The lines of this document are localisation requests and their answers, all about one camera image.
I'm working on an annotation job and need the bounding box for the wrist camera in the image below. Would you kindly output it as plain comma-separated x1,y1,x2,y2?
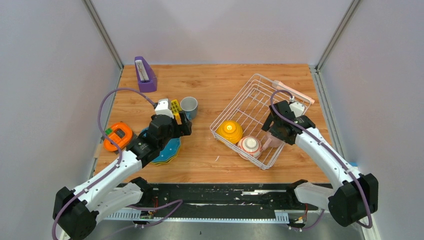
154,98,174,119
289,101,306,118

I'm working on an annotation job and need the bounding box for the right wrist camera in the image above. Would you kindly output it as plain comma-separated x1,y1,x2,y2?
289,101,306,118

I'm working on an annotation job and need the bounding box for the green polka dot plate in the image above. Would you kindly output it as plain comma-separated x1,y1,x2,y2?
154,155,177,165

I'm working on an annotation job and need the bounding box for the purple cable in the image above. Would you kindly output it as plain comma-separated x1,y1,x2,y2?
270,89,374,229
50,87,157,240

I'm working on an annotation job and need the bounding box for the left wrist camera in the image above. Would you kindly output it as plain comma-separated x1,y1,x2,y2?
154,98,174,119

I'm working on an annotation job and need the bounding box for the blue polka dot plate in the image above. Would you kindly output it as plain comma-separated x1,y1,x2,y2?
150,138,181,164

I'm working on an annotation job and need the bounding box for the blue ceramic mug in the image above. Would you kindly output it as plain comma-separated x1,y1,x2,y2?
180,96,198,121

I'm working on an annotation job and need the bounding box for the yellow polka dot plate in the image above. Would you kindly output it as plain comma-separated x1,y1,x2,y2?
155,159,173,166

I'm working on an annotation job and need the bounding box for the purple metronome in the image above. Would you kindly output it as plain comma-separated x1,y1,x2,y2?
134,56,158,93

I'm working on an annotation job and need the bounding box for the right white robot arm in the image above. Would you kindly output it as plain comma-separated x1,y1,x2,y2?
262,100,379,228

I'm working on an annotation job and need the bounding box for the yellow ribbed bowl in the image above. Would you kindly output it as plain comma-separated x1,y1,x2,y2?
216,120,243,144

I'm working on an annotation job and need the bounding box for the orange tape measure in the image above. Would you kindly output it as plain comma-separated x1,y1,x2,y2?
103,121,135,154

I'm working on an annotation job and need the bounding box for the yellow toy block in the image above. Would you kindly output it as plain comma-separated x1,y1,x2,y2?
171,99,182,116

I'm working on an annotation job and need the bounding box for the pink white rack handle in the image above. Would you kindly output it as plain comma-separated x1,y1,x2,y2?
272,80,315,105

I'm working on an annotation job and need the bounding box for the white wire dish rack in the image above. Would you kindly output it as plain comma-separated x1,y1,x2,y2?
210,73,311,170

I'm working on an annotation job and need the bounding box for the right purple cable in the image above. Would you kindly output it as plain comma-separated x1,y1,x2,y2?
270,89,374,229

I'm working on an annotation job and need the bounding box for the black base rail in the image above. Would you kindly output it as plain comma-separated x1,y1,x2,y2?
119,182,332,229

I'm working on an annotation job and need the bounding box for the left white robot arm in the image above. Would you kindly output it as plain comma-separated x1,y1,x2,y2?
51,111,192,240

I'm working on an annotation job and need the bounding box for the pink ceramic mug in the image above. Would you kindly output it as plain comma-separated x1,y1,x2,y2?
260,131,284,152

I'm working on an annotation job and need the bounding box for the white red patterned bowl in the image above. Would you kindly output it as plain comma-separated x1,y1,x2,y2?
237,136,263,159

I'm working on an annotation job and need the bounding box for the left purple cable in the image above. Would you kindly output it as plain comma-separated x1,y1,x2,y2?
50,87,157,240

